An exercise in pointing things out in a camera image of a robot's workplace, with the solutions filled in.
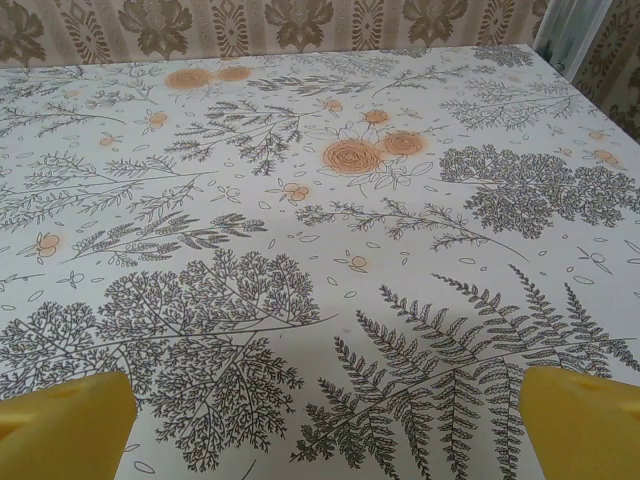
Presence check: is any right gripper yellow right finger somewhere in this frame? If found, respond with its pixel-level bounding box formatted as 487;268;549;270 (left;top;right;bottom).
519;367;640;480

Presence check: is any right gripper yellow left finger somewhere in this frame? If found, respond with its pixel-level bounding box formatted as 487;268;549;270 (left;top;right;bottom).
0;370;136;480

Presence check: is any floral patterned tablecloth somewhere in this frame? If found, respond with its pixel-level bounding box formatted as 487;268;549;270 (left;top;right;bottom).
0;43;640;480

